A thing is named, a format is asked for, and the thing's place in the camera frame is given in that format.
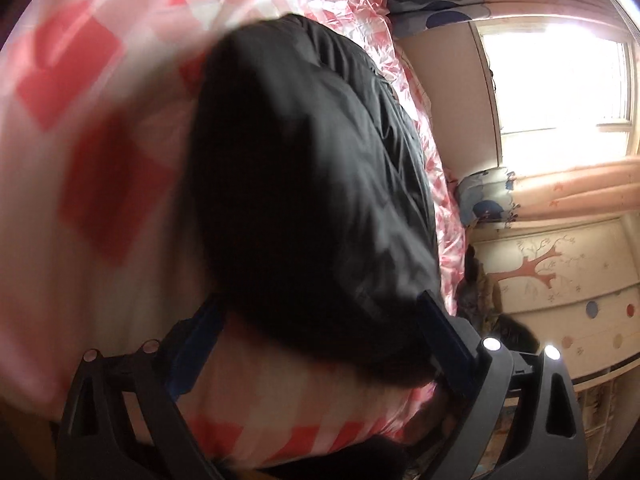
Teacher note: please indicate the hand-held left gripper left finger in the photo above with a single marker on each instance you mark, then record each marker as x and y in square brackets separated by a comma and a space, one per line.
[200, 342]

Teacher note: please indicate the black puffer jacket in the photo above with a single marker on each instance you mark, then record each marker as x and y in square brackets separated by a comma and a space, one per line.
[310, 185]

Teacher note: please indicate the pink curtain with blue hem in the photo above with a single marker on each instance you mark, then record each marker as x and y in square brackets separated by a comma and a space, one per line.
[450, 0]
[560, 190]

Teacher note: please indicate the pink checkered bed quilt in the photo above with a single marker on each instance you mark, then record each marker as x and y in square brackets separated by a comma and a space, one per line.
[100, 160]

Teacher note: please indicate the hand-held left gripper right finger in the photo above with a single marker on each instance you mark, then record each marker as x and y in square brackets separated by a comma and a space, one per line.
[447, 340]

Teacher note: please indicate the bright window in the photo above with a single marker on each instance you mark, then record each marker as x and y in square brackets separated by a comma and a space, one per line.
[560, 80]

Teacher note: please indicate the dark cloth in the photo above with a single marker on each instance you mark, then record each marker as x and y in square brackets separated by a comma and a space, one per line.
[492, 305]

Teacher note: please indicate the cream cabinet with tree print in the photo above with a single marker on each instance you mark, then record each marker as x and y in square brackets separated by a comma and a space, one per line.
[575, 300]

